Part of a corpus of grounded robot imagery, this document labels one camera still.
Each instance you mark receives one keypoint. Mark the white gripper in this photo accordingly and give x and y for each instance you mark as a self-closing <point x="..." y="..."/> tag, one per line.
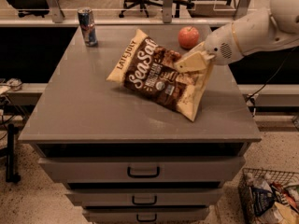
<point x="221" y="46"/>

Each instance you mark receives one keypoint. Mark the brown Sea Salt chip bag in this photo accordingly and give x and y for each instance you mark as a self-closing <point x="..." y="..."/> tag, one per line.
<point x="148" y="69"/>

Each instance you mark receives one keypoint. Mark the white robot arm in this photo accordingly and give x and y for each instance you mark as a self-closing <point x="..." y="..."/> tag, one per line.
<point x="267" y="29"/>

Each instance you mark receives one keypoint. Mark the blue redbull can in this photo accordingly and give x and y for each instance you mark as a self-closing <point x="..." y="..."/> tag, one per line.
<point x="87" y="26"/>

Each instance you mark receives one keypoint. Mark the dark blue snack bag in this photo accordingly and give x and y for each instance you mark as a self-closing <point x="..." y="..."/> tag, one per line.
<point x="263" y="199"/>

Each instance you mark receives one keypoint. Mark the red snack bag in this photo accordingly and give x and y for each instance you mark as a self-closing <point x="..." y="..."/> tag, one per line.
<point x="287" y="194"/>

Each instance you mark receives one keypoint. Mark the yellow snack bag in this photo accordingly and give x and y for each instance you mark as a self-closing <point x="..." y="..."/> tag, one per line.
<point x="286" y="215"/>

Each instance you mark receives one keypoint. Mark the red apple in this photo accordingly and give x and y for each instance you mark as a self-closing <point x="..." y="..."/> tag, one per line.
<point x="188" y="37"/>

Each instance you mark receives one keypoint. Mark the grey drawer cabinet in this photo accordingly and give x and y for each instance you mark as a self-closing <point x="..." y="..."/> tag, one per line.
<point x="81" y="114"/>

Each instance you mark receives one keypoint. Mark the top grey drawer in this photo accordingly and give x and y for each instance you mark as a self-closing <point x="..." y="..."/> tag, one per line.
<point x="141" y="170"/>

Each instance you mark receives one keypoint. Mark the grey drawer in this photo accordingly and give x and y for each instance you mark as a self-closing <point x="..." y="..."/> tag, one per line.
<point x="146" y="215"/>
<point x="143" y="197"/>
<point x="141" y="170"/>

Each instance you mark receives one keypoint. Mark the middle grey drawer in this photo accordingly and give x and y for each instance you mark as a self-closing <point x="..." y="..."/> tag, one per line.
<point x="143" y="197"/>

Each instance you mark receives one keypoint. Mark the bottom grey drawer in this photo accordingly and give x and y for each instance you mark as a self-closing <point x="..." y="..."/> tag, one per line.
<point x="146" y="215"/>

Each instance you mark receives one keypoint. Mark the small object on ledge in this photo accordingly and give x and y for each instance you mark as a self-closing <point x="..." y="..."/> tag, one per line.
<point x="14" y="84"/>

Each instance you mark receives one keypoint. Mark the black stand leg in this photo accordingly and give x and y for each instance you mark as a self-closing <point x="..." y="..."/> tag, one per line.
<point x="11" y="175"/>

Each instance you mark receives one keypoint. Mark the wire basket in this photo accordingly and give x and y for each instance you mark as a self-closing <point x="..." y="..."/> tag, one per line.
<point x="261" y="178"/>

